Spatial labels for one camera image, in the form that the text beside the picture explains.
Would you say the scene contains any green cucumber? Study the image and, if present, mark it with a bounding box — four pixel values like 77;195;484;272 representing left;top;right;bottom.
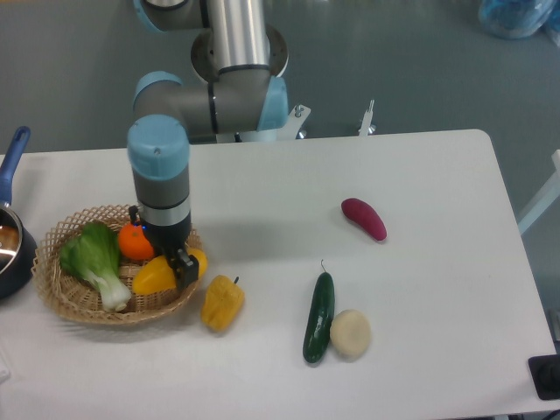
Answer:
302;261;335;365

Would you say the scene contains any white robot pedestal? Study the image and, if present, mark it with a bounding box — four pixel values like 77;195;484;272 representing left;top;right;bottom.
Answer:
190;24;377;144

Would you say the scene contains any green bok choy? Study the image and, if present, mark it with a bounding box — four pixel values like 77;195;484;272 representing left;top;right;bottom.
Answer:
59;222;132;312

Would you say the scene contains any orange fruit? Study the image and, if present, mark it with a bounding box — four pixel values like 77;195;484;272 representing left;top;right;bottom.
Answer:
117;223;155;261

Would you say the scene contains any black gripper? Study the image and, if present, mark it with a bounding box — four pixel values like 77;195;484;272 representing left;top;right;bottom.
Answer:
128;205;200;290

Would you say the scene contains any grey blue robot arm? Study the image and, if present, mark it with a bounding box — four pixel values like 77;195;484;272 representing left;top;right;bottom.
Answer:
127;1;289;290

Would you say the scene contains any purple sweet potato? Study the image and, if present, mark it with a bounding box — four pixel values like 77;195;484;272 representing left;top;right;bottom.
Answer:
340;198;388;242

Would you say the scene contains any beige round bun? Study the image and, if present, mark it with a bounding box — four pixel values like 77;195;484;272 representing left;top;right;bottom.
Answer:
330;309;372;360

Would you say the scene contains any black device at edge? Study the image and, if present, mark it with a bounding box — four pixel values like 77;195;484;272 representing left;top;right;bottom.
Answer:
528;354;559;401

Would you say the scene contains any blue plastic bag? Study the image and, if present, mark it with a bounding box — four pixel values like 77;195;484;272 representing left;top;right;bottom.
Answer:
478;0;559;47

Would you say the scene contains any white frame at right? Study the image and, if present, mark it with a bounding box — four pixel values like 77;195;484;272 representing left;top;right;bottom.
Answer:
517;150;559;235

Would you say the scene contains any yellow bell pepper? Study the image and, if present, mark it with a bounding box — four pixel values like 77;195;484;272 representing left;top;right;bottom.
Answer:
200;275;245;333

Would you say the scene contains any woven wicker basket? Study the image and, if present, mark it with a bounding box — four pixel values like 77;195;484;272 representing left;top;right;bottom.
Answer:
31;205;202;326

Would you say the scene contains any yellow mango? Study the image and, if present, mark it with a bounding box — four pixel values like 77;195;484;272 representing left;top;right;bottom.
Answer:
132;248;208;295

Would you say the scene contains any dark blue saucepan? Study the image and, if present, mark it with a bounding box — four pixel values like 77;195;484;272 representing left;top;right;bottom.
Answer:
1;126;37;299

